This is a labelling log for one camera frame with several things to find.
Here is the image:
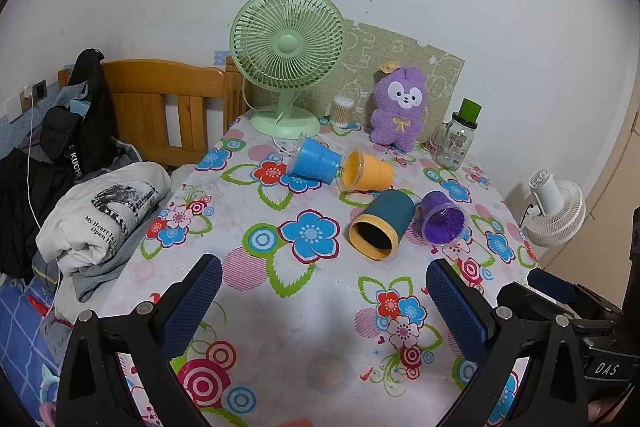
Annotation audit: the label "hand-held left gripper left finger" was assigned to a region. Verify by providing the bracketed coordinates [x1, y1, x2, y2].
[56, 253, 224, 427]

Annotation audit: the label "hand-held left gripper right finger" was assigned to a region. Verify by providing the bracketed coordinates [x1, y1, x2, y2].
[425, 259, 589, 427]

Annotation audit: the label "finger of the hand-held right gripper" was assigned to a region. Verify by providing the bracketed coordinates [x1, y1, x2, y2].
[527, 267, 581, 306]
[496, 281, 623, 334]

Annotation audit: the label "teal cup with yellow rim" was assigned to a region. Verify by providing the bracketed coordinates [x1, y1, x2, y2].
[348, 189, 417, 262]

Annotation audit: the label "purple cup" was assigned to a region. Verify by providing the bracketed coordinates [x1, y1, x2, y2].
[419, 190, 469, 247]

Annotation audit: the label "orange cup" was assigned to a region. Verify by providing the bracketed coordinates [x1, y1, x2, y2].
[339, 149, 396, 194]

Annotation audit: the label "blue cup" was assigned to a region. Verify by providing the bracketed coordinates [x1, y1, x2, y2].
[285, 132, 346, 184]

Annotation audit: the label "person's right hand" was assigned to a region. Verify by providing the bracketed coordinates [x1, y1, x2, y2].
[588, 399, 609, 427]

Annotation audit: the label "white small fan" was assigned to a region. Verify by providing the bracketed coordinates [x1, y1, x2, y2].
[522, 170, 587, 249]

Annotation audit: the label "grey folded clothes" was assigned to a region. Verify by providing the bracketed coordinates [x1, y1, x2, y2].
[32, 227, 146, 304]

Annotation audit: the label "floral tablecloth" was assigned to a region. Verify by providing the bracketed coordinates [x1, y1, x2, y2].
[100, 114, 544, 427]

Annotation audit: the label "white folded printed shirt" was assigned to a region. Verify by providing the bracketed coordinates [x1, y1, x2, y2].
[33, 161, 174, 278]

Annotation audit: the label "beige wooden door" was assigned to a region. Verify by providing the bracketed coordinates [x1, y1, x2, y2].
[541, 106, 640, 279]

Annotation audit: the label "glass bottle with green cap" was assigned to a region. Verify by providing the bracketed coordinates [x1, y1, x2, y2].
[431, 98, 484, 171]

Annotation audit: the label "blue checked bed sheet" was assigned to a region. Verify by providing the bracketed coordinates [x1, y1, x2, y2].
[0, 274, 77, 427]

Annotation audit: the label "purple plush toy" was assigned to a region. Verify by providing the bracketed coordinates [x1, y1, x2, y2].
[368, 61, 429, 147]

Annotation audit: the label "black jacket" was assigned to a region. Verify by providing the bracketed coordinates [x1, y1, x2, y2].
[0, 49, 120, 281]

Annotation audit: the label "wooden chair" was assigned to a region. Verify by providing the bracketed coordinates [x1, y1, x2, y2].
[57, 59, 252, 168]

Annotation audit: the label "cotton swab jar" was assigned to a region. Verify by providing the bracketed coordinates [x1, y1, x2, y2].
[332, 95, 355, 128]

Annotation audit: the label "grey-green foam puzzle mat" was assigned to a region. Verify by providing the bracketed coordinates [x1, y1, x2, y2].
[250, 19, 466, 144]

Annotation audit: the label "green table fan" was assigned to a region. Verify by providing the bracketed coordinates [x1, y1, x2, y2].
[229, 0, 349, 139]

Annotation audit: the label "white fan cable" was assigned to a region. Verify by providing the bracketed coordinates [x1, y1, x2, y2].
[270, 97, 301, 160]

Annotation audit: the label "white charging cable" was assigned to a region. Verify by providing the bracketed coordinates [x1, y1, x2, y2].
[24, 85, 65, 279]

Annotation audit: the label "wall socket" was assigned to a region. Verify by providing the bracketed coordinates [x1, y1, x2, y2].
[19, 79, 49, 121]

